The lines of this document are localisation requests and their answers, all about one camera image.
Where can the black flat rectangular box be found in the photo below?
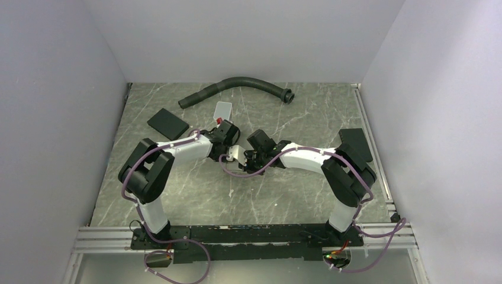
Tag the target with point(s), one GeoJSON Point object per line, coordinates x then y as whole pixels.
{"type": "Point", "coordinates": [168, 124]}

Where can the clear white plastic case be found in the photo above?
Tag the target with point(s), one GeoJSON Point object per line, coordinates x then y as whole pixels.
{"type": "Point", "coordinates": [223, 111]}

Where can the aluminium frame rail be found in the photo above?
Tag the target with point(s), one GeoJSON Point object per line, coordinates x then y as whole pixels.
{"type": "Point", "coordinates": [95, 240]}

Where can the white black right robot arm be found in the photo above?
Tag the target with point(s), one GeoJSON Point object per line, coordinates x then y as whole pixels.
{"type": "Point", "coordinates": [348, 174]}

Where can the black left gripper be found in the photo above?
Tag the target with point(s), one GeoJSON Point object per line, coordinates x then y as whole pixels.
{"type": "Point", "coordinates": [216, 158]}

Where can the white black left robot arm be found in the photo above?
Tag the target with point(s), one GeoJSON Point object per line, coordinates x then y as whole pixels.
{"type": "Point", "coordinates": [145, 173]}

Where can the white cardboard box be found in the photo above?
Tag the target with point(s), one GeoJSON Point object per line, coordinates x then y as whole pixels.
{"type": "Point", "coordinates": [237, 164]}

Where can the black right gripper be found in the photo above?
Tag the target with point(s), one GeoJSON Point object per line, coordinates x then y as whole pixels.
{"type": "Point", "coordinates": [248, 168]}

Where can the black mounting base rail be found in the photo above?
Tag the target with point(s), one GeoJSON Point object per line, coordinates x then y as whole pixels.
{"type": "Point", "coordinates": [196, 243]}

